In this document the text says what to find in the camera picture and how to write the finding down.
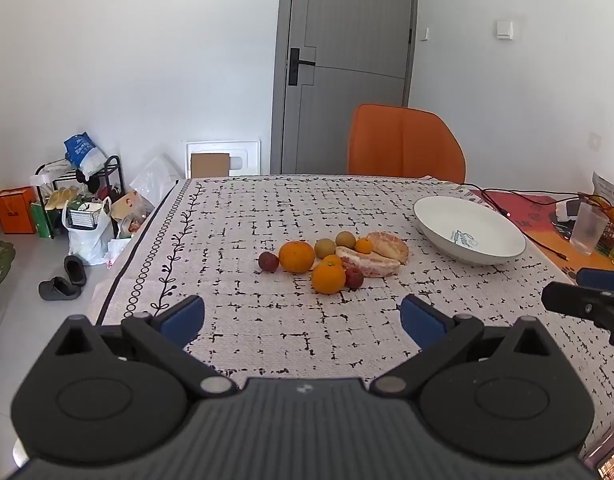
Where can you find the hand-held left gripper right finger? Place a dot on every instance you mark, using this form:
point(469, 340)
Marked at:
point(422, 320)

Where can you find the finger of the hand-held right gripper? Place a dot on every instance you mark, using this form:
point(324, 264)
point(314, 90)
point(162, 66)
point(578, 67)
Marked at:
point(577, 302)
point(602, 278)

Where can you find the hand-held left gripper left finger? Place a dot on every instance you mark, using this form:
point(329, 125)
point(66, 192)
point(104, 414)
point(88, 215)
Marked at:
point(184, 317)

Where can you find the long peeled pomelo piece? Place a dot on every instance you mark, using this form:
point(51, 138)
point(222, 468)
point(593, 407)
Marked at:
point(369, 265)

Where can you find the dark red plum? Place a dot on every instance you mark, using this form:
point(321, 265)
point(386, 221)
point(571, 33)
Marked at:
point(268, 261)
point(354, 278)

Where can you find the round peeled pomelo piece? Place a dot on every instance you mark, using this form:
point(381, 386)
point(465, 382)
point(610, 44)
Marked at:
point(387, 245)

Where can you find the small orange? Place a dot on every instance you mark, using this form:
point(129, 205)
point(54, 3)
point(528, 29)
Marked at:
point(364, 245)

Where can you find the white ceramic bowl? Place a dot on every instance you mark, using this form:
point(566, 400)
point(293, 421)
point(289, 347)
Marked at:
point(467, 230)

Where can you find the large orange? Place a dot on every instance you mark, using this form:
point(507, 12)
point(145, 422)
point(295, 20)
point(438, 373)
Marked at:
point(297, 256)
point(328, 276)

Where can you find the brown kiwi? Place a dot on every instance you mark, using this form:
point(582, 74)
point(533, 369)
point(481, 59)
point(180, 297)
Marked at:
point(345, 239)
point(325, 247)

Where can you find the clear plastic cup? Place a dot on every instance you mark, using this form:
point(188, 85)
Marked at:
point(587, 230)

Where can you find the white charger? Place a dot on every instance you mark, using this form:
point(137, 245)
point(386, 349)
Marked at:
point(567, 210)

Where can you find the black patterned white tablecloth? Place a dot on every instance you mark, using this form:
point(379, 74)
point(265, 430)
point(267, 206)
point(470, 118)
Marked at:
point(267, 320)

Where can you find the red orange table mat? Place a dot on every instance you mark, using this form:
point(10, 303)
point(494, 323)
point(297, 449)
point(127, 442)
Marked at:
point(537, 227)

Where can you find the grey snack packet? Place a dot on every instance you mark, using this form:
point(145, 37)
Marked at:
point(607, 190)

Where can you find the small white plastic bag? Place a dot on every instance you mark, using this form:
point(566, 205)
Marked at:
point(118, 250)

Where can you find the grey slipper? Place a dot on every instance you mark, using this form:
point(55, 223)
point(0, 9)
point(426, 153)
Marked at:
point(75, 270)
point(59, 289)

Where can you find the brown paper bag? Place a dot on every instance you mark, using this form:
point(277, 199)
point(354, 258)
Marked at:
point(129, 206)

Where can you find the clear plastic bag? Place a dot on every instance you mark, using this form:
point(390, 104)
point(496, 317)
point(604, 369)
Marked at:
point(154, 177)

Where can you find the brown cardboard sheet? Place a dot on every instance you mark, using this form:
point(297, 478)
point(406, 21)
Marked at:
point(209, 165)

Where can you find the black shoe rack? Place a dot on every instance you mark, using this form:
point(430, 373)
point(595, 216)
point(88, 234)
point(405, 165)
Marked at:
point(114, 170)

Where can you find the pair of yellow slippers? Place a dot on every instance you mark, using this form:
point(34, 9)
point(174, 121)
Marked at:
point(62, 197)

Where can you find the green box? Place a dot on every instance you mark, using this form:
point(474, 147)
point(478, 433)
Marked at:
point(41, 220)

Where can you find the white foam board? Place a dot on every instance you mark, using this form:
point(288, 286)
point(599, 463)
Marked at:
point(222, 146)

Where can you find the orange chair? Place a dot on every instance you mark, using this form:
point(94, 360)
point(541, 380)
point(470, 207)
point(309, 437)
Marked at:
point(404, 142)

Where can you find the blue and white bag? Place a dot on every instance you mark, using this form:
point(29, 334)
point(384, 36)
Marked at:
point(84, 152)

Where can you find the orange paper bag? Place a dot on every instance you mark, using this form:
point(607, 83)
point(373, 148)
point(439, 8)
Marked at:
point(14, 210)

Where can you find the grey door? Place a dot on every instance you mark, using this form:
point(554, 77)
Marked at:
point(347, 35)

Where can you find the large white light switch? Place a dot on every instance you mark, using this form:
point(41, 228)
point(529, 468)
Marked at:
point(504, 29)

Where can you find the small white light switch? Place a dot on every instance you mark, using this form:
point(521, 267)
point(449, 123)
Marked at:
point(424, 34)

